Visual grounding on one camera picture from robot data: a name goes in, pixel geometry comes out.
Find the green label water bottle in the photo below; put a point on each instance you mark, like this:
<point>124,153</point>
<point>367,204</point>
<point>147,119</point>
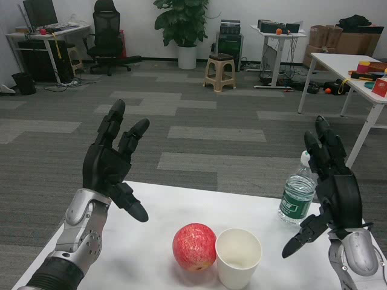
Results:
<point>293,205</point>

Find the low cardboard box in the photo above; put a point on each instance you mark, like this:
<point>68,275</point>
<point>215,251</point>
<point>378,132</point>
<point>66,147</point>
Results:
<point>310,57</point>

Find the black computer case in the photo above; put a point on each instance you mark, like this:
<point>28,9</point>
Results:
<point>229,48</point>

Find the black and yellow tool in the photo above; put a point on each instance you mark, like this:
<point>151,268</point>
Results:
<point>361,75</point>

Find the red board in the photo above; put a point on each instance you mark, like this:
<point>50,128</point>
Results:
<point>122,43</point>

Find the open cardboard box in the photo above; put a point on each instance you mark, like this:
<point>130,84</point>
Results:
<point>322,36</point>

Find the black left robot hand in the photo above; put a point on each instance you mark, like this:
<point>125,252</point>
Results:
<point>102,169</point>

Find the red apple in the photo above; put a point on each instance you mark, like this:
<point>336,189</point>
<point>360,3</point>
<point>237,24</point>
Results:
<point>193,244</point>

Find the black cabinet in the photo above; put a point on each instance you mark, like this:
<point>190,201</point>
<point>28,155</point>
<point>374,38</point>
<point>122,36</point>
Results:
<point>36,63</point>

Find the green plant in white pot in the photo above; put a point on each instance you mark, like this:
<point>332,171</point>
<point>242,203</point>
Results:
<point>187,57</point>

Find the white work table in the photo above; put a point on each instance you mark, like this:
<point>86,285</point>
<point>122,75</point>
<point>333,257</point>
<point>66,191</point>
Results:
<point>338,62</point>

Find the white paper cup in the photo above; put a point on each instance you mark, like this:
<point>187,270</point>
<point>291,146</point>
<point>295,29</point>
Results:
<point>232,272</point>

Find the pink cup with yellow lid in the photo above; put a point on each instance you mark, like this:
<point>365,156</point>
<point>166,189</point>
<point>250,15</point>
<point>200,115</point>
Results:
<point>364,68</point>

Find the black equipment stack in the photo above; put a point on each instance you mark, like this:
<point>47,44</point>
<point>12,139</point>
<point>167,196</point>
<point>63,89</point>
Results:
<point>229,27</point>

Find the beige plastic stool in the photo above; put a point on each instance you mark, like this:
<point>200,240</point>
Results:
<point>219,77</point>

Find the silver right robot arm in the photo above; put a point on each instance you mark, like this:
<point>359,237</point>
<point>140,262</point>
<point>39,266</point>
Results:
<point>359,250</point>

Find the large cardboard box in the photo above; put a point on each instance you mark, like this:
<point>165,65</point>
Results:
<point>358,43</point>

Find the teal plate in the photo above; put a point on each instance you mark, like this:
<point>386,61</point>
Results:
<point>369,85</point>

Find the black computer monitor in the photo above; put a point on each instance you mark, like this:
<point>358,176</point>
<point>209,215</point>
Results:
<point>39,12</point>

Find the black bag on boxes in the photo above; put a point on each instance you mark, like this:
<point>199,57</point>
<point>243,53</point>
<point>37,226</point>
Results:
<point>355,21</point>

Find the red tissue box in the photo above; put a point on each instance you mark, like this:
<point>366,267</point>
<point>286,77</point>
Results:
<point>380,89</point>

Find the white standing desk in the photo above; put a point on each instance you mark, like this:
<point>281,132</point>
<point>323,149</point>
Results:
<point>278,34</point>

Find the black mesh office chair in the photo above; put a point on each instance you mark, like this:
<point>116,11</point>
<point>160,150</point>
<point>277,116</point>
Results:
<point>106,27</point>

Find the beige stool with black seat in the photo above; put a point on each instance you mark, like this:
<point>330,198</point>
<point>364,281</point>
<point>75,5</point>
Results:
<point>75,57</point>

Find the white office desk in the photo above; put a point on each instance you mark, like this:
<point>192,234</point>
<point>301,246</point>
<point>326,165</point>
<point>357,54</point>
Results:
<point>66,31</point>

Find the small black device box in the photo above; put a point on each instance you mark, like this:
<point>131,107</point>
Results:
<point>292,28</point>

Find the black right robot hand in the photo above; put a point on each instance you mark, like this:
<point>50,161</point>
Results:
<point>344,199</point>

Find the black trash bin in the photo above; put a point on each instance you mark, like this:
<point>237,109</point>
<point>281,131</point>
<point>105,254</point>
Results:
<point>24,84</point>

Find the large black device box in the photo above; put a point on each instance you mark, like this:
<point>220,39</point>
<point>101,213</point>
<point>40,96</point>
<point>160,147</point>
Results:
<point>270,26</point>

